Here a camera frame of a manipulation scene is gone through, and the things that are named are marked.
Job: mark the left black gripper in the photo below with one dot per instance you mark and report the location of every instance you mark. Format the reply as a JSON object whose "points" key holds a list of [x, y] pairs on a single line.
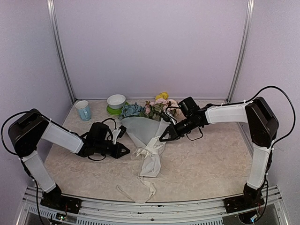
{"points": [[117, 153]]}

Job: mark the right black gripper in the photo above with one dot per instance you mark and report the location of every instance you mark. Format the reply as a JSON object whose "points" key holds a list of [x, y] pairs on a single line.
{"points": [[170, 129]]}

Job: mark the cream printed ribbon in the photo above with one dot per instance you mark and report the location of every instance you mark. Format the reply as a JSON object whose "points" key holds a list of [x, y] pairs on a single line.
{"points": [[150, 167]]}

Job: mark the pink fake flower bunch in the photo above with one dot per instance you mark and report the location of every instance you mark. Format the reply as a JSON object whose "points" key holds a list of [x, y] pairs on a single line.
{"points": [[154, 109]]}

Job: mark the yellow fake flower stem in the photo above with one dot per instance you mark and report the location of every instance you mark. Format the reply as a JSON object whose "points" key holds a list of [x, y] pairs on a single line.
{"points": [[162, 95]]}

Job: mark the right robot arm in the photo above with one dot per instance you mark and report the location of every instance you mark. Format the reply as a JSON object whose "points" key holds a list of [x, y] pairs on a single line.
{"points": [[262, 125]]}

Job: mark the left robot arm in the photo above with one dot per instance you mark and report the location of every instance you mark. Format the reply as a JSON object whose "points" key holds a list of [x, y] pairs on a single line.
{"points": [[32, 127]]}

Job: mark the green plate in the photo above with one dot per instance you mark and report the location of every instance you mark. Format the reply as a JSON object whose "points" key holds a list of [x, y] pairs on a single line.
{"points": [[115, 109]]}

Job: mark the white ceramic bowl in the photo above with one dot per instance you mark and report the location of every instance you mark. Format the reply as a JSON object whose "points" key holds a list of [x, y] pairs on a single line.
{"points": [[116, 101]]}

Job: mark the light blue mug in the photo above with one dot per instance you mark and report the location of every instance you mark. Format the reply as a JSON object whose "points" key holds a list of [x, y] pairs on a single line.
{"points": [[83, 110]]}

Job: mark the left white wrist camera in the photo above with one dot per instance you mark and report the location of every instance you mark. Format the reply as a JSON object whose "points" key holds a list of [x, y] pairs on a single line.
{"points": [[118, 133]]}

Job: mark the front aluminium rail base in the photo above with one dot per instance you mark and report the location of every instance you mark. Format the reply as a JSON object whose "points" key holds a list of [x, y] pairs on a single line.
{"points": [[213, 211]]}

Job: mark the right aluminium frame post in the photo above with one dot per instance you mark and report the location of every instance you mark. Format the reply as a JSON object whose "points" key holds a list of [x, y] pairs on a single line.
{"points": [[242, 50]]}

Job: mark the aluminium frame post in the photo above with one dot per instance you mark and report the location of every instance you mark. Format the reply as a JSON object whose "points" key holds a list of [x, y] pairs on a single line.
{"points": [[242, 50], [59, 50]]}

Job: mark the left aluminium frame post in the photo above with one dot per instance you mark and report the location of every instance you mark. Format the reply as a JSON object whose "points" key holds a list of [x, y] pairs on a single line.
{"points": [[59, 50]]}

